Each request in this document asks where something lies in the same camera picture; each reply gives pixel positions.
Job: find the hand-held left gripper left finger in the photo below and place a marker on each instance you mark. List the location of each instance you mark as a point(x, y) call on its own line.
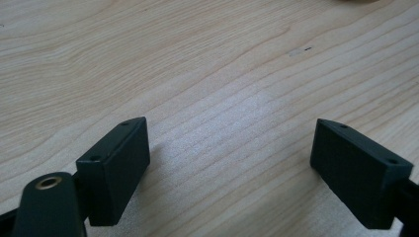
point(115, 171)

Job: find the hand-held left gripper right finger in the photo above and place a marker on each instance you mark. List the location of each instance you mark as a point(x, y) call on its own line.
point(359, 171)

